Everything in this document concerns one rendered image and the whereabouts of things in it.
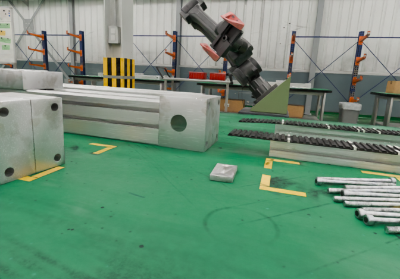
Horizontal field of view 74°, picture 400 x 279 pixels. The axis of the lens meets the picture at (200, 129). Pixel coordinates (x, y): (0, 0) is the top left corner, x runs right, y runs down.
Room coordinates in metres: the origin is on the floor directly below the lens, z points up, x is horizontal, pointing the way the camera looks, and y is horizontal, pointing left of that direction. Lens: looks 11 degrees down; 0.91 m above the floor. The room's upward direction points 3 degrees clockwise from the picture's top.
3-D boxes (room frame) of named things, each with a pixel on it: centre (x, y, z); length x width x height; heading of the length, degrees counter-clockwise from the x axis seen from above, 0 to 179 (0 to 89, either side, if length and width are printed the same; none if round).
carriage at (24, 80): (0.65, 0.44, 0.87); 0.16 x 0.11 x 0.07; 73
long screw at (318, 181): (0.33, -0.21, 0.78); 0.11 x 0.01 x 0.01; 92
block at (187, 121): (0.53, 0.01, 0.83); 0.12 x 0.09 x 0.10; 163
